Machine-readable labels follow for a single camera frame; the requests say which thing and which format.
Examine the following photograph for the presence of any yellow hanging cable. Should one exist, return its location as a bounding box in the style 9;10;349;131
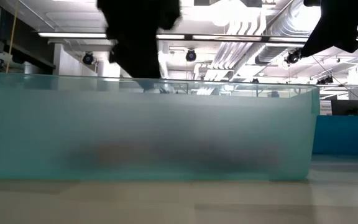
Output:
5;0;20;73

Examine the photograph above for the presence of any white paper sign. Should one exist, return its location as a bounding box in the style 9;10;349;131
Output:
319;101;333;116

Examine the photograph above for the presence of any green translucent plastic bin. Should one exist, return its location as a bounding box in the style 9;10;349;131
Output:
0;72;321;182

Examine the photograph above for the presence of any overhead LED light bar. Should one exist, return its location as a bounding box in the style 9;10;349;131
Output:
37;30;358;44

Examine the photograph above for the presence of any black computer monitor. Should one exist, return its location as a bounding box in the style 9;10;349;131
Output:
331;99;358;117

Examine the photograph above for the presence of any blue plastic bin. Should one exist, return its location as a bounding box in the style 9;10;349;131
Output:
311;114;358;156

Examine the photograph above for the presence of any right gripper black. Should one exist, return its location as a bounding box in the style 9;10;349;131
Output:
300;0;358;58

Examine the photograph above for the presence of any silver ribbed air duct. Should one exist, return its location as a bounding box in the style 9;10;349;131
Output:
255;0;323;65

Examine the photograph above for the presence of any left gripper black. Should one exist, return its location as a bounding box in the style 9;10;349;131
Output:
96;0;183;93

